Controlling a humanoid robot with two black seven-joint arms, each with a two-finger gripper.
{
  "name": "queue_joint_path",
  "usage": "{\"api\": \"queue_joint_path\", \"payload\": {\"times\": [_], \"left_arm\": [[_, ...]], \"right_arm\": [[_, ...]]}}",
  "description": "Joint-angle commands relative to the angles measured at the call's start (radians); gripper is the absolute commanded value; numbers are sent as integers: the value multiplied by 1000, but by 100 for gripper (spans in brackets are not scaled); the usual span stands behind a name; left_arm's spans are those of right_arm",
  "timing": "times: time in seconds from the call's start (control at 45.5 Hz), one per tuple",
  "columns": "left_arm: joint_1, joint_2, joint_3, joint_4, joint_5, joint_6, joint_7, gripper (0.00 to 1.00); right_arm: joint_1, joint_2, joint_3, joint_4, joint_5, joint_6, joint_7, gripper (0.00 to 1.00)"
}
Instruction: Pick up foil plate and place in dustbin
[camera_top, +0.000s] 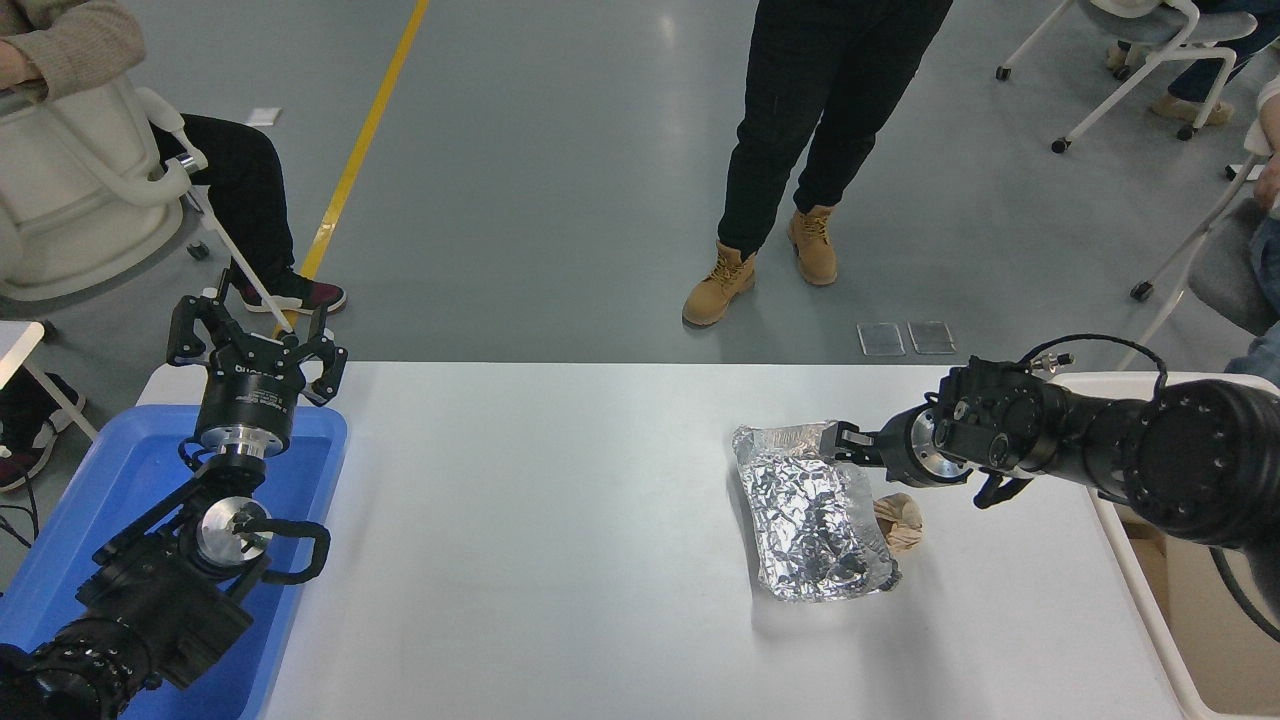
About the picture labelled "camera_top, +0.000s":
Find foil tray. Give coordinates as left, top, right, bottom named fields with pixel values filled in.
left=732, top=421, right=899, bottom=603

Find small white side table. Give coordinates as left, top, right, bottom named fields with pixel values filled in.
left=0, top=321, right=101, bottom=441

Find black and red shoes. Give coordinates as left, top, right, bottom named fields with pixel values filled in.
left=0, top=373, right=87, bottom=493

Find seated person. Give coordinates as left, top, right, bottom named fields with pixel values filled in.
left=1225, top=80, right=1280, bottom=386
left=0, top=0, right=349, bottom=316
left=1100, top=0, right=1280, bottom=128

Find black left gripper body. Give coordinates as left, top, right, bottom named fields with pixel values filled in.
left=197, top=334, right=310, bottom=442

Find large pale bin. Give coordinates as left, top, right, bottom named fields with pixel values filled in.
left=1048, top=372, right=1280, bottom=720

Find crumpled tan paper ball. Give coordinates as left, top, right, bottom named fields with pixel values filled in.
left=874, top=493, right=923, bottom=554

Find standing person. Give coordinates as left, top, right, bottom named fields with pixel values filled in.
left=682, top=0, right=954, bottom=328

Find white wheeled chair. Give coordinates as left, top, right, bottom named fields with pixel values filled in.
left=1117, top=120, right=1280, bottom=373
left=0, top=75, right=301, bottom=336
left=995, top=0, right=1259, bottom=154

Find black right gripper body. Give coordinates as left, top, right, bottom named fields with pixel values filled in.
left=880, top=405, right=927, bottom=487

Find blue plastic tray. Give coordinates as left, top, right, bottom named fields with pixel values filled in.
left=0, top=403, right=349, bottom=720

